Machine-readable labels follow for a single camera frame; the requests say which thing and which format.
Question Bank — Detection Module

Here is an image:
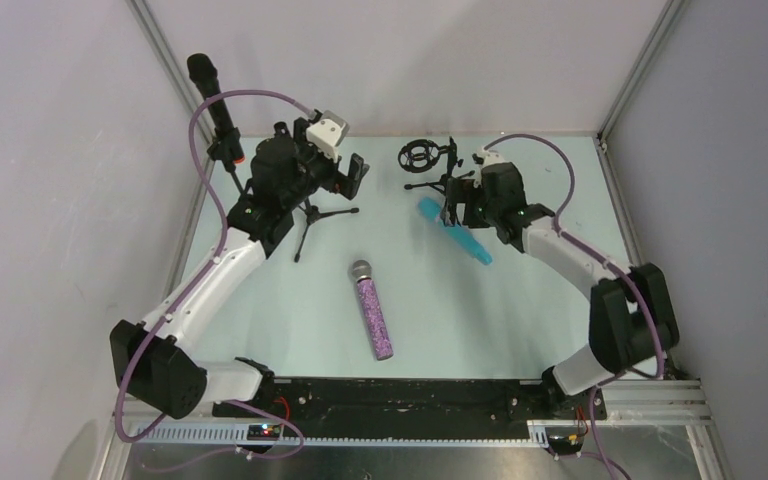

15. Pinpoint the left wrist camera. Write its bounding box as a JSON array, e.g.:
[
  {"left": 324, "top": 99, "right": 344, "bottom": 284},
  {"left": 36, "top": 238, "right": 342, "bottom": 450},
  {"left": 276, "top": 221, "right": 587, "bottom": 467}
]
[{"left": 305, "top": 110, "right": 349, "bottom": 162}]

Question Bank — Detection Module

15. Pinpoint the circuit board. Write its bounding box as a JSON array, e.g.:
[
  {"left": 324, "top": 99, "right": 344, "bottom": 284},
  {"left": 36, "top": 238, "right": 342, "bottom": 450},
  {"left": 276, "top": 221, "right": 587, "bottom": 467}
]
[
  {"left": 246, "top": 423, "right": 283, "bottom": 442},
  {"left": 545, "top": 434, "right": 583, "bottom": 459}
]

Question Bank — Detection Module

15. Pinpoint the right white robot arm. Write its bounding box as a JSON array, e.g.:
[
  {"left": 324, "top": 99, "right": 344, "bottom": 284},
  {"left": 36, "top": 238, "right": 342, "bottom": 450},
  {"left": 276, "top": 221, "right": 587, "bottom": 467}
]
[{"left": 442, "top": 162, "right": 680, "bottom": 397}]

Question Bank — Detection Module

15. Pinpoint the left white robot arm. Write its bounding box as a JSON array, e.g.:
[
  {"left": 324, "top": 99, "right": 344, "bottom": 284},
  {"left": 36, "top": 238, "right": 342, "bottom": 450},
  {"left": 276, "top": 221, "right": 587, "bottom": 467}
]
[{"left": 110, "top": 112, "right": 369, "bottom": 419}]

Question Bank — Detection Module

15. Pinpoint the black microphone orange end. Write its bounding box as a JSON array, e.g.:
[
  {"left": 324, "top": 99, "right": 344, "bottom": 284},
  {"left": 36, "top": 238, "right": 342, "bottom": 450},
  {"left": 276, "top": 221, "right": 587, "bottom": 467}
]
[{"left": 186, "top": 53, "right": 237, "bottom": 134}]

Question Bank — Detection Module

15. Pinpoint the blue microphone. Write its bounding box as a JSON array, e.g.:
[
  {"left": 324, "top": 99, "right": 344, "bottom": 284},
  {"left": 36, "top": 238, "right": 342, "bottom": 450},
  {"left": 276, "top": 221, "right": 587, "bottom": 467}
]
[{"left": 417, "top": 197, "right": 493, "bottom": 266}]

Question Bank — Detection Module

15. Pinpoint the purple glitter microphone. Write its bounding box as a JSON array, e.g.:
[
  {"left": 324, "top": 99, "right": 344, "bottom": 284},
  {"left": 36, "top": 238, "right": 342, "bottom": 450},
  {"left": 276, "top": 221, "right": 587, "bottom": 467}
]
[{"left": 350, "top": 260, "right": 394, "bottom": 361}]

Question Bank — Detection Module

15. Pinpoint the right circuit board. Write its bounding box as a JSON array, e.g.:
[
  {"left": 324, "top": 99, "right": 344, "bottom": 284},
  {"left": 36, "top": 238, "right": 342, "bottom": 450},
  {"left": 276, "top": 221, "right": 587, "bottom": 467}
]
[{"left": 545, "top": 434, "right": 583, "bottom": 459}]

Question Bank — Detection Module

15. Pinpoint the black round base stand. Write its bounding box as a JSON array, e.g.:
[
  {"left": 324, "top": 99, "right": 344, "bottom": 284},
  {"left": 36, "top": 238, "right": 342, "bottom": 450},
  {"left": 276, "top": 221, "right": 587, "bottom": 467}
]
[{"left": 207, "top": 127, "right": 246, "bottom": 196}]

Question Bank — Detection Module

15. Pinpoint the left circuit board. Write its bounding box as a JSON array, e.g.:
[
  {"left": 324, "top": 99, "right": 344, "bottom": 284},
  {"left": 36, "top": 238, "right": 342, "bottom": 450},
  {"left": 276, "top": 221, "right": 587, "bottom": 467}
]
[{"left": 246, "top": 423, "right": 283, "bottom": 442}]

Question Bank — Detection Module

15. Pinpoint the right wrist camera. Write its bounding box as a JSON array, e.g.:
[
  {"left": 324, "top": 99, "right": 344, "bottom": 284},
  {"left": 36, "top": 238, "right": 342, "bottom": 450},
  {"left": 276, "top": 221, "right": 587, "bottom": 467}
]
[{"left": 473, "top": 148, "right": 506, "bottom": 169}]

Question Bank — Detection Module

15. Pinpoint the tall black tripod stand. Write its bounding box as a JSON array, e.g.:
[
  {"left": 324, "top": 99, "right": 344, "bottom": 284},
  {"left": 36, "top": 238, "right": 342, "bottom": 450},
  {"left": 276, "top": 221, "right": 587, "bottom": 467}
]
[{"left": 273, "top": 121, "right": 361, "bottom": 264}]

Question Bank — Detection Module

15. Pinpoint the shock mount tripod stand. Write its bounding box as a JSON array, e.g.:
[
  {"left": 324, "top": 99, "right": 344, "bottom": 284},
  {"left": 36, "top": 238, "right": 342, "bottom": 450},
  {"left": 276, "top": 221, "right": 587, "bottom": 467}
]
[{"left": 397, "top": 136, "right": 476, "bottom": 206}]

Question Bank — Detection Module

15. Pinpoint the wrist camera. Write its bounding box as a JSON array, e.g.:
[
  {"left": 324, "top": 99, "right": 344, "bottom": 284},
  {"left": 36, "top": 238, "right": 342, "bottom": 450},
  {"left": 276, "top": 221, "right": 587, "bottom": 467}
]
[
  {"left": 473, "top": 148, "right": 506, "bottom": 169},
  {"left": 305, "top": 110, "right": 349, "bottom": 162}
]

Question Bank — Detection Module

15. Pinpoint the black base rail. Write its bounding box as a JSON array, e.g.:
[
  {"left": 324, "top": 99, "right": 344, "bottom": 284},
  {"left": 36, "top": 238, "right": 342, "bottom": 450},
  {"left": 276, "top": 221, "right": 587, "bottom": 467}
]
[{"left": 214, "top": 377, "right": 607, "bottom": 442}]

